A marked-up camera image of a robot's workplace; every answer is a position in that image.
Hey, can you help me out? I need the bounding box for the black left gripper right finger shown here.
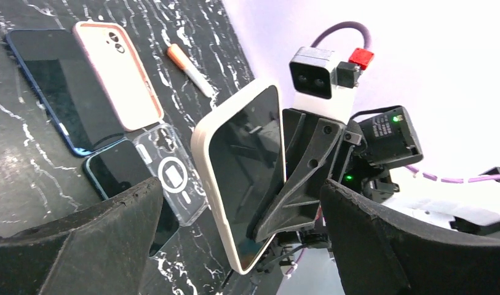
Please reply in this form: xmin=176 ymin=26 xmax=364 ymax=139
xmin=320 ymin=179 xmax=500 ymax=294

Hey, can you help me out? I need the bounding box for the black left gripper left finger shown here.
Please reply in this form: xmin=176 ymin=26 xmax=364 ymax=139
xmin=0 ymin=178 xmax=164 ymax=294

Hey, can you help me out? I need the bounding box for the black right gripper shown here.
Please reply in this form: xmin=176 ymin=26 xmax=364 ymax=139
xmin=253 ymin=108 xmax=356 ymax=242

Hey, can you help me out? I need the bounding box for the cream cased phone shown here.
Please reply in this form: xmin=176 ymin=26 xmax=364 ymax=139
xmin=191 ymin=78 xmax=286 ymax=275

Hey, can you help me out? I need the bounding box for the dark teal smartphone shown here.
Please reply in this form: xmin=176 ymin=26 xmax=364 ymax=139
xmin=83 ymin=140 xmax=180 ymax=257

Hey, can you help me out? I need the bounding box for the clear phone case with phone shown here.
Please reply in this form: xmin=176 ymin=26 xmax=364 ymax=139
xmin=133 ymin=124 xmax=207 ymax=227

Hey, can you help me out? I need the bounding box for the black smartphone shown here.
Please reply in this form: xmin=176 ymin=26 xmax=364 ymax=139
xmin=5 ymin=29 xmax=125 ymax=157

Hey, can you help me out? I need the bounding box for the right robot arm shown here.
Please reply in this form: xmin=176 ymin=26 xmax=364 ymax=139
xmin=247 ymin=106 xmax=440 ymax=246

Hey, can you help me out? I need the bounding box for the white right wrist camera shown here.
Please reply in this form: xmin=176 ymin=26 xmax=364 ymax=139
xmin=289 ymin=47 xmax=375 ymax=123

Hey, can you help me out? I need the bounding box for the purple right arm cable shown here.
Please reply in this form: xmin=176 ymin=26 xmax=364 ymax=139
xmin=284 ymin=21 xmax=500 ymax=278

